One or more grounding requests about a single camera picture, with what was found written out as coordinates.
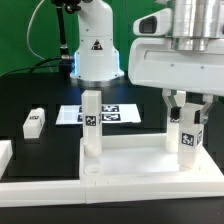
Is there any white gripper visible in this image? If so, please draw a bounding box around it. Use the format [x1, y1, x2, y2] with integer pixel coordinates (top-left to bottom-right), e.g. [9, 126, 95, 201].
[128, 38, 224, 125]

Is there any white desk top tray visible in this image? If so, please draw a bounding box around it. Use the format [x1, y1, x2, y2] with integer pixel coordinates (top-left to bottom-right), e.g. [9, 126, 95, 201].
[79, 134, 224, 186]

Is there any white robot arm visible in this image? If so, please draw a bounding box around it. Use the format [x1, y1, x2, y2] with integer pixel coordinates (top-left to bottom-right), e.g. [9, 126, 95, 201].
[71, 0, 224, 123]

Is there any white marker sheet with tags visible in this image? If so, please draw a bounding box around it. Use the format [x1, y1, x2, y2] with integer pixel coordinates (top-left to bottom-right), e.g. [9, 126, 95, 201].
[56, 104, 141, 125]

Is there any white L-shaped fence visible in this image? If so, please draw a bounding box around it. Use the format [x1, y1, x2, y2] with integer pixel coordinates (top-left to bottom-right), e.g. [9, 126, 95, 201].
[0, 181, 224, 207]

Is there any white block left edge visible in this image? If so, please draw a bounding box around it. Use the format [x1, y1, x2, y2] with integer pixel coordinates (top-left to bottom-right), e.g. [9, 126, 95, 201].
[0, 140, 13, 178]

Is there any black camera stand pole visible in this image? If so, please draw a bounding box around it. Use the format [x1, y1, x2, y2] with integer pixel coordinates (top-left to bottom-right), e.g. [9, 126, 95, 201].
[51, 0, 81, 79]

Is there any black cable on table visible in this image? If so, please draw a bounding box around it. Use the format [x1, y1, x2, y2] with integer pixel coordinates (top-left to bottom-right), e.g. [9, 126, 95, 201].
[0, 57, 63, 77]

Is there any grey cable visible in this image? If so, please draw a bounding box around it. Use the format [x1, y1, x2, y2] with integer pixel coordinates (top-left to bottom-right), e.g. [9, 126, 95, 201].
[25, 0, 53, 73]

